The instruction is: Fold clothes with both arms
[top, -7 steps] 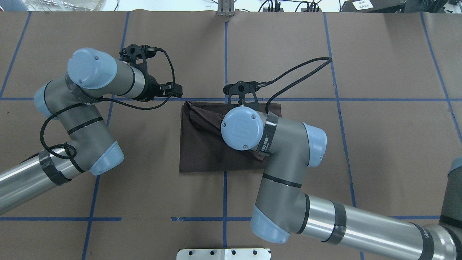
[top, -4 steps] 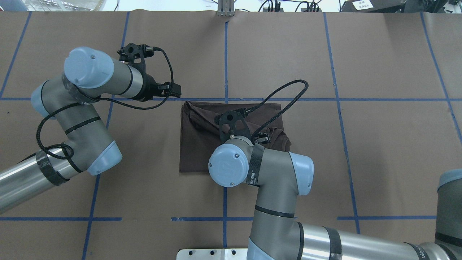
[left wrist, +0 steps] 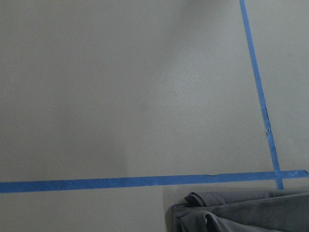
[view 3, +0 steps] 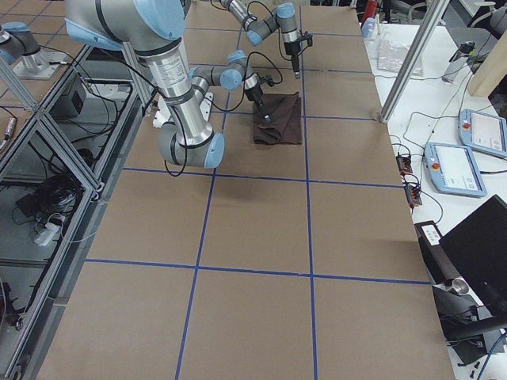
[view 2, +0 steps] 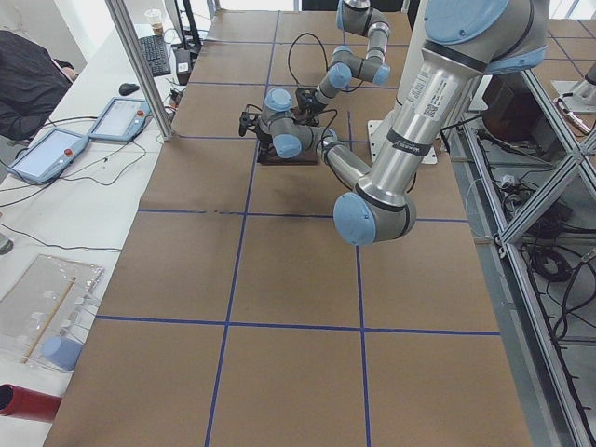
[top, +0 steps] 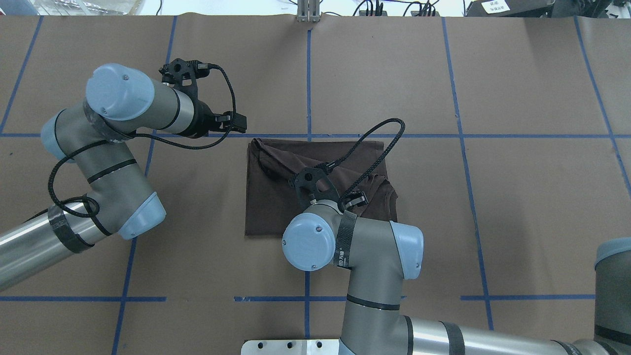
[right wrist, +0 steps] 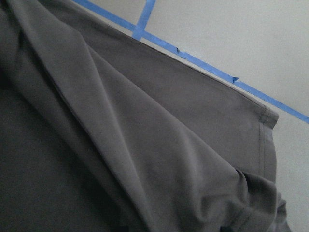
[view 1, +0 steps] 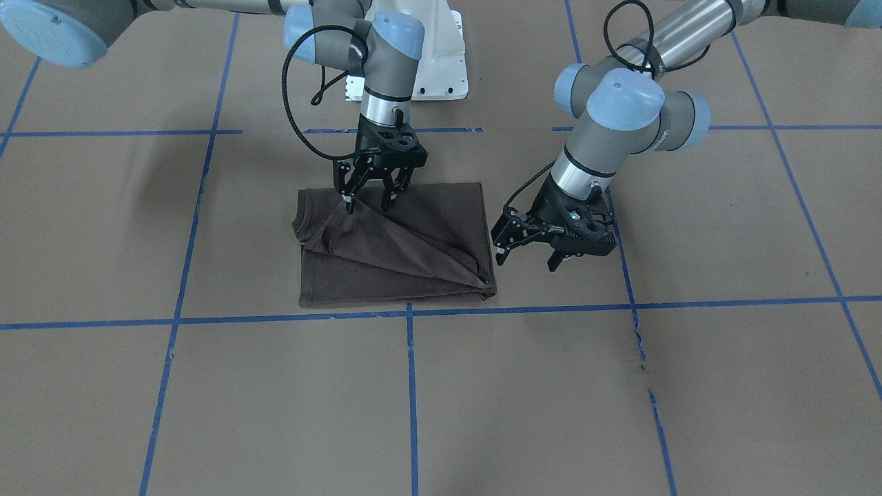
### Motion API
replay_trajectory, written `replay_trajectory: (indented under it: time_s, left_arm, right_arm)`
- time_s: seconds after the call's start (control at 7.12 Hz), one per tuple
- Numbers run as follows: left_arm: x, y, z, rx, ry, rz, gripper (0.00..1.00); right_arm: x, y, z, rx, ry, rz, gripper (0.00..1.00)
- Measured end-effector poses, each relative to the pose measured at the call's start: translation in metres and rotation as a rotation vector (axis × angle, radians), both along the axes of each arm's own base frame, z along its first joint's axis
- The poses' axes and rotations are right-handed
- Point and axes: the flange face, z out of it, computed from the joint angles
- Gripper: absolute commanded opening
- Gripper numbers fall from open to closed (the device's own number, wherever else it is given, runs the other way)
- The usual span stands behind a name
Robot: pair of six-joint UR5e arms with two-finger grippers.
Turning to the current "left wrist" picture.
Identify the dark brown t-shirt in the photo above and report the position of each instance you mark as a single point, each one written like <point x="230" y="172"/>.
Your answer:
<point x="243" y="211"/>

